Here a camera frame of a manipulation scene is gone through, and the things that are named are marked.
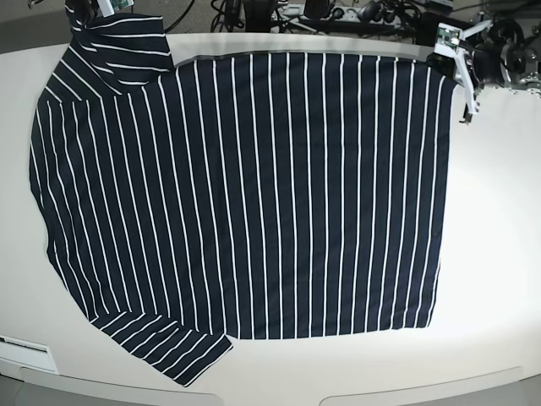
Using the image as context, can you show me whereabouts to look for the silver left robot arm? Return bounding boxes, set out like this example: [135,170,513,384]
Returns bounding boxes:
[426,14,540,97]

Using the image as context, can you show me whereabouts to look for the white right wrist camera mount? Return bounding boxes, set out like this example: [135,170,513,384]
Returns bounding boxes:
[97,0,134,17]

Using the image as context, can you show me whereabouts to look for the navy white striped T-shirt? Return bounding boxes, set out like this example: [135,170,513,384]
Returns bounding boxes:
[30,9,455,386]

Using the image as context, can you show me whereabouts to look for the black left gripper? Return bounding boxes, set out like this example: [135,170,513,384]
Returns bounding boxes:
[426,46,499,89]

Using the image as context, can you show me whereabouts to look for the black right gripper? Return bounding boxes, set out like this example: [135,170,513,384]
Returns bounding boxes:
[64,0,104,30]

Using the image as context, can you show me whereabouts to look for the white label sticker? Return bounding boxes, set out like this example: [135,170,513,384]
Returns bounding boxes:
[1,336,58,375]

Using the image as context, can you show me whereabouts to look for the white power strip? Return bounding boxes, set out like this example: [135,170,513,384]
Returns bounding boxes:
[276,1,402,30]

